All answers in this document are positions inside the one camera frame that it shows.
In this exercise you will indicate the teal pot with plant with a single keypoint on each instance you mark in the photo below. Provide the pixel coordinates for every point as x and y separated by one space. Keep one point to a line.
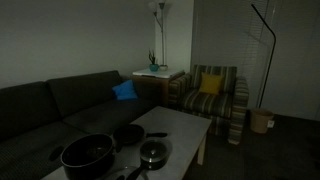
153 67

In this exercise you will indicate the large black cooking pot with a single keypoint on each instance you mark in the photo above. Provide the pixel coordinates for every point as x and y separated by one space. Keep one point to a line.
86 156

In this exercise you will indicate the wooden side table white top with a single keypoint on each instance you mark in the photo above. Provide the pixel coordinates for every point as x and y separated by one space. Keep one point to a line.
156 78

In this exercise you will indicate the small white cup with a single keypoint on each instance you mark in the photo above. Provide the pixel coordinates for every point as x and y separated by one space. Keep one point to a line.
163 67

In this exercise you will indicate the blue throw pillow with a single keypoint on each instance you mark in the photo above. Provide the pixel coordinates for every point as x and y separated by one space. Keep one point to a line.
125 90

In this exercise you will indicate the white coffee table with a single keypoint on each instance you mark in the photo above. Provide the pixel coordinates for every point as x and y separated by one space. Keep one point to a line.
180 130

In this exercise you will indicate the striped armchair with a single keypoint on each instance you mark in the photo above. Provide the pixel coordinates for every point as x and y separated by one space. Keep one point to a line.
206 103

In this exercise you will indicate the yellow cushion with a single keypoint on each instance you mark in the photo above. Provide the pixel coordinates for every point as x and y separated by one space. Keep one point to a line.
211 84

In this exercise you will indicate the black frying pan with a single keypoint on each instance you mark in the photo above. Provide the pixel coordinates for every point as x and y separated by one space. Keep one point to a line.
128 134

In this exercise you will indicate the multi-head white floor lamp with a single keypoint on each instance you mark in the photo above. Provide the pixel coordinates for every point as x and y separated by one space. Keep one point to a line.
162 33

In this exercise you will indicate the small glass saucepan lid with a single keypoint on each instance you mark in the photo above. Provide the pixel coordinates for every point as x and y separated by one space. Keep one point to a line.
155 150

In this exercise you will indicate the small metal saucepan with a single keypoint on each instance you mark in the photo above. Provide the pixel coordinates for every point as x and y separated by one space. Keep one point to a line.
155 165

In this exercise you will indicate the dark grey fabric sofa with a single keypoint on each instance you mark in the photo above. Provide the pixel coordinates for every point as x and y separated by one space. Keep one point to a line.
83 96

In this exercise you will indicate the window blinds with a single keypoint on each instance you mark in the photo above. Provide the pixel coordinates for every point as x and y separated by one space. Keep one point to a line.
230 40

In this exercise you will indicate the beige waste bin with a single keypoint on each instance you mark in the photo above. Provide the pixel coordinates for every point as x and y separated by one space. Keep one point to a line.
260 121

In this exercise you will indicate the small white box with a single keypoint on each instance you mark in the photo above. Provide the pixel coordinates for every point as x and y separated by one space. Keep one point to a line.
270 123

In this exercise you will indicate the black arc floor lamp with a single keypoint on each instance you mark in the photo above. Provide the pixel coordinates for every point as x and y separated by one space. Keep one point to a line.
271 56

